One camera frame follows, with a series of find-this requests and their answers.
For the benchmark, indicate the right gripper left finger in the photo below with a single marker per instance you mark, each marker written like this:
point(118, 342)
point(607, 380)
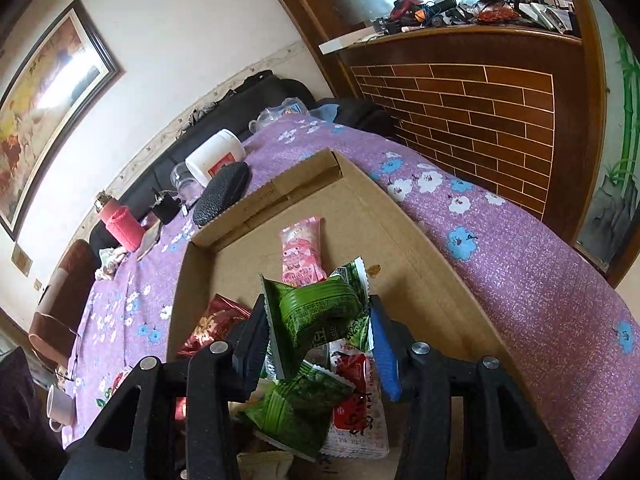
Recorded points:
point(133, 436)

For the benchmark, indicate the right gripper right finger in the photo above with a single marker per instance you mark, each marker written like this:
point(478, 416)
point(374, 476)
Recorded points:
point(390, 349)

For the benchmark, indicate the small green snack packet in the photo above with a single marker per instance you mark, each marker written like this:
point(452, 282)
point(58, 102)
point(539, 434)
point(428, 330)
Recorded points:
point(296, 413)

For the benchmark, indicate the dark red snack packet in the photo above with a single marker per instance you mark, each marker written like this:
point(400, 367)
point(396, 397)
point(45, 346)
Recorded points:
point(215, 324)

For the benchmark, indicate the large green snack packet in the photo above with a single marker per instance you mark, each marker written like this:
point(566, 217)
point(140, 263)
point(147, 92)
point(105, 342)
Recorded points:
point(307, 317)

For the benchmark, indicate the pink marshmallow packet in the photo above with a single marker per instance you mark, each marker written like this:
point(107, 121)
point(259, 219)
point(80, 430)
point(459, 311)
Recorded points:
point(301, 253)

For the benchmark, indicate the purple floral tablecloth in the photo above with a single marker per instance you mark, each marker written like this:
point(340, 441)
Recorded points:
point(571, 335)

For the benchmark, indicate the white ceramic mug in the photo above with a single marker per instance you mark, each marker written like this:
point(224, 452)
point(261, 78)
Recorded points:
point(60, 409)

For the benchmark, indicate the red white jerky sachet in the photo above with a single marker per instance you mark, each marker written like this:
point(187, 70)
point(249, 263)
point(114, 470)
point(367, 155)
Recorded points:
point(358, 428)

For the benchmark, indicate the brown chair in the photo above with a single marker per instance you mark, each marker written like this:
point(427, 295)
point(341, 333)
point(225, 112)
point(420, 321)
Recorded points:
point(55, 323)

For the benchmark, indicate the cardboard tray box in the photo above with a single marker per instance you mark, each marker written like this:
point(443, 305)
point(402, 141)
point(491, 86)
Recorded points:
point(416, 284)

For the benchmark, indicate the white cloth gloves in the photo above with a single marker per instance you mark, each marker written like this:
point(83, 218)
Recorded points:
point(110, 260)

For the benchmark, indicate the folded notebook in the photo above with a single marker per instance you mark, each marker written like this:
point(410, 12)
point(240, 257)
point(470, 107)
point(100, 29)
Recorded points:
point(151, 236)

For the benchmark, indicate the pink knitted thermos bottle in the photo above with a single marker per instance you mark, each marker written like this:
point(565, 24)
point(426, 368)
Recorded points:
point(119, 222)

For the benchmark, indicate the small black cup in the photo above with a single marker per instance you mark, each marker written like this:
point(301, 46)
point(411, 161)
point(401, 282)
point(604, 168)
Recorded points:
point(165, 208)

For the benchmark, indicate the clear glass jar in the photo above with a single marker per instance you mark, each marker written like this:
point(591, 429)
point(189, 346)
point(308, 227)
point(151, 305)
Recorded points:
point(187, 187)

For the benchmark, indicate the black glasses case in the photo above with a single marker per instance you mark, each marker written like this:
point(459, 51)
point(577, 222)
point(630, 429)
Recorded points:
point(222, 192)

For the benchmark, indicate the white plastic jar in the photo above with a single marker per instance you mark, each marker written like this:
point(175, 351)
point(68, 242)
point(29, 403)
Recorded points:
point(221, 149)

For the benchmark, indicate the framed horse painting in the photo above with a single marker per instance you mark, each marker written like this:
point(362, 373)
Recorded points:
point(64, 72)

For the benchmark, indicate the black sofa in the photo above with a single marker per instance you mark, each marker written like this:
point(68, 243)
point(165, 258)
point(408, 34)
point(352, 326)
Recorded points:
point(234, 111)

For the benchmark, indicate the brown wooden cabinet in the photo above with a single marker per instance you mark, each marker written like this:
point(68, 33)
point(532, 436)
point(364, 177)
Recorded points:
point(512, 108)

